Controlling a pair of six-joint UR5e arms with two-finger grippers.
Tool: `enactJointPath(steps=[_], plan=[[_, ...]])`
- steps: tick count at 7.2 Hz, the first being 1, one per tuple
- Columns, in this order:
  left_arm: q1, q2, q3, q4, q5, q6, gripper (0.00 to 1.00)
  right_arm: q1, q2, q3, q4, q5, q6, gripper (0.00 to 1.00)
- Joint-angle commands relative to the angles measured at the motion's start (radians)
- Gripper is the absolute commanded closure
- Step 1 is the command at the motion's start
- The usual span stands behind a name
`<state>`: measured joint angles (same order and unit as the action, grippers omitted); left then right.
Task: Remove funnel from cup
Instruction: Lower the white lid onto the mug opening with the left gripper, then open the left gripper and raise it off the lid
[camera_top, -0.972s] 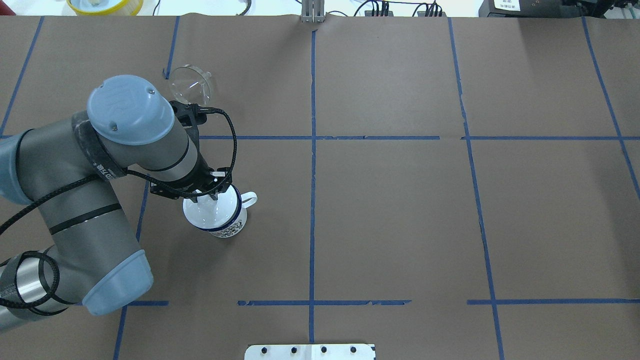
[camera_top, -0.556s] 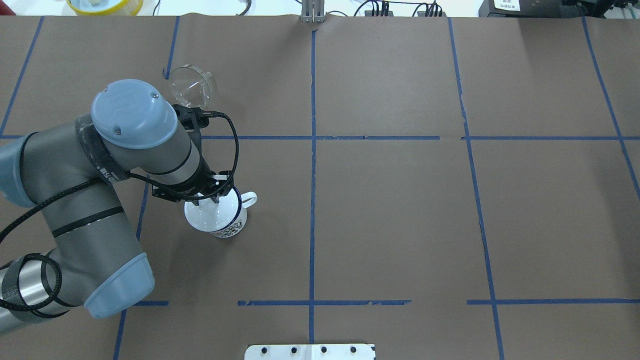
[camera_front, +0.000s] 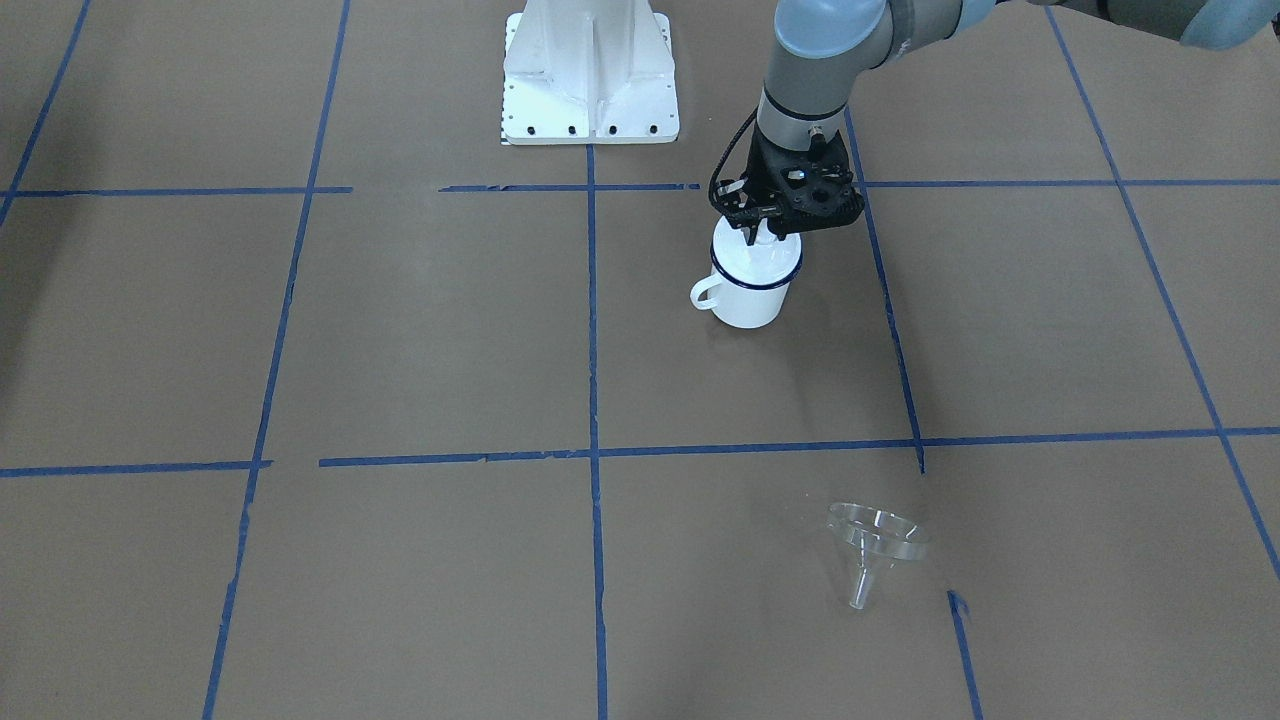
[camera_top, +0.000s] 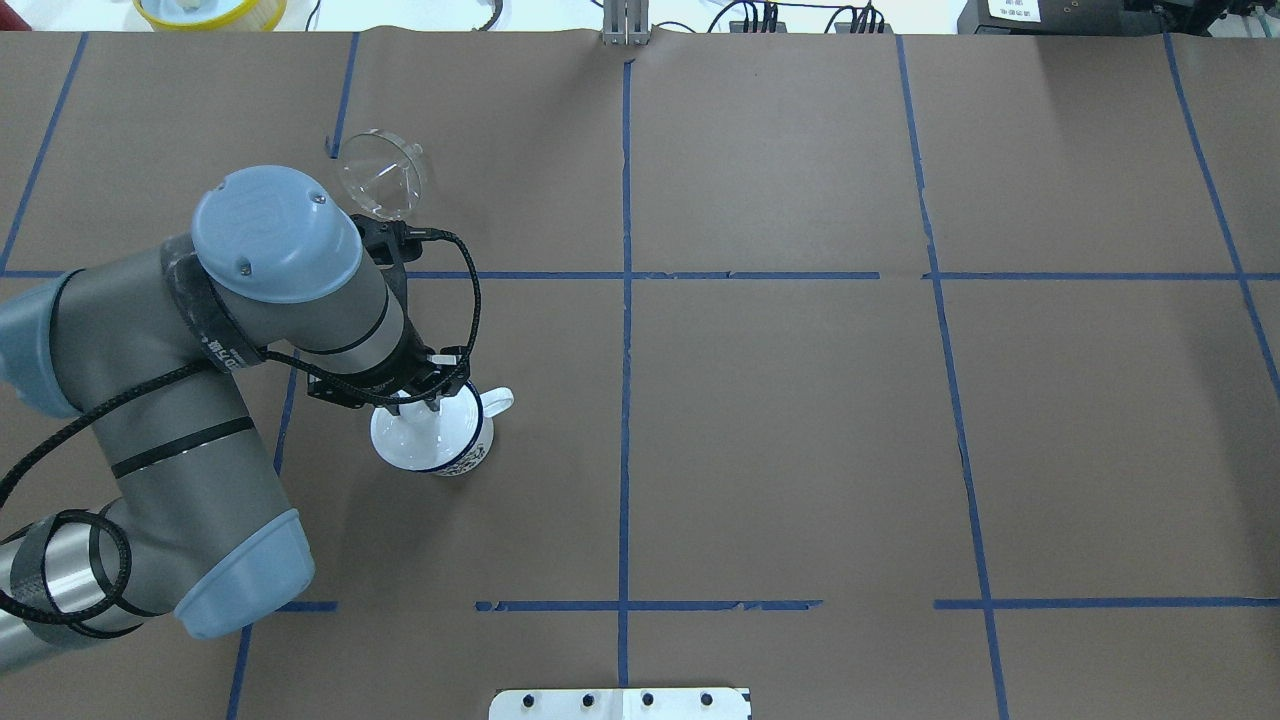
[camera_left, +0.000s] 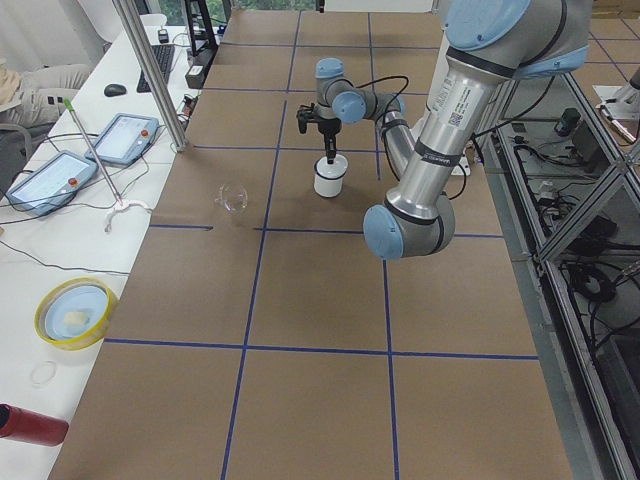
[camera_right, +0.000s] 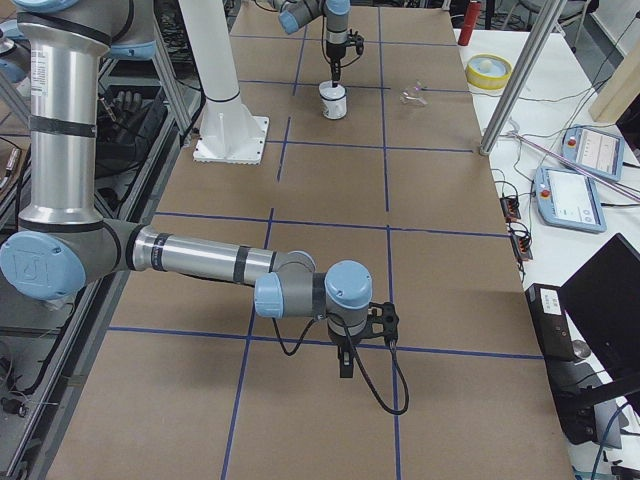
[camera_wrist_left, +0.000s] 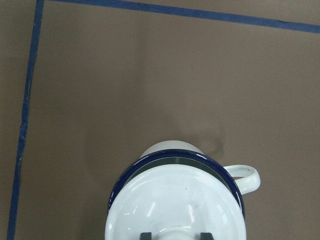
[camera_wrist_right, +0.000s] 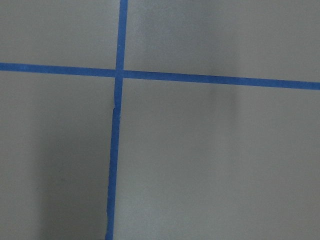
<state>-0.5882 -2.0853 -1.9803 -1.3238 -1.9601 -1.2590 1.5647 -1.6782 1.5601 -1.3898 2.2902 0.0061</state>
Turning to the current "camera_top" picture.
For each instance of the clear plastic funnel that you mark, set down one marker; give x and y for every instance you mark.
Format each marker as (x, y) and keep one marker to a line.
(384, 173)

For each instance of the white enamel mug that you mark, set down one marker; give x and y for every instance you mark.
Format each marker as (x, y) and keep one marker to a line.
(470, 440)

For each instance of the yellow tape roll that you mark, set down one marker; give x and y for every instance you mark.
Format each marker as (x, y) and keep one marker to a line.
(212, 16)

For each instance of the black box device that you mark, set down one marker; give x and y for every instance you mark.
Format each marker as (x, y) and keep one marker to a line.
(1065, 18)

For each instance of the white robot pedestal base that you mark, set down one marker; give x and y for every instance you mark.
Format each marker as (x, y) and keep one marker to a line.
(623, 703)

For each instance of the aluminium frame post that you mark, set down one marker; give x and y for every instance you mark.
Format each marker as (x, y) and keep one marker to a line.
(625, 22)

